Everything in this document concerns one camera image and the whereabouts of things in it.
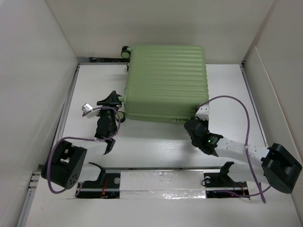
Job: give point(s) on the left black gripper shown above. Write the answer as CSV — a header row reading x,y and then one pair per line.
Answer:
x,y
112,101

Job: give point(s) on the green hard-shell suitcase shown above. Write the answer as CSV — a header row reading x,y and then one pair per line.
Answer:
x,y
165,83

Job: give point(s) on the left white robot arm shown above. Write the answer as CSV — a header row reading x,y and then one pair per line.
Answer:
x,y
65,161

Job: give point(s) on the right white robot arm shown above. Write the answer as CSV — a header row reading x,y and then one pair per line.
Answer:
x,y
273,165

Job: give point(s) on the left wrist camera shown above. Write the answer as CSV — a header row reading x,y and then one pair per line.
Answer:
x,y
88,111

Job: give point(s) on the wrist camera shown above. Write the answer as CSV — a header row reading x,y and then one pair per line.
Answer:
x,y
88,111
202,112

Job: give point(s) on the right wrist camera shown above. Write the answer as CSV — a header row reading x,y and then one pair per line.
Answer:
x,y
202,112

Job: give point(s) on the metal base rail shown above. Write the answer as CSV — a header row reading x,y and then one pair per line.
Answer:
x,y
147,184

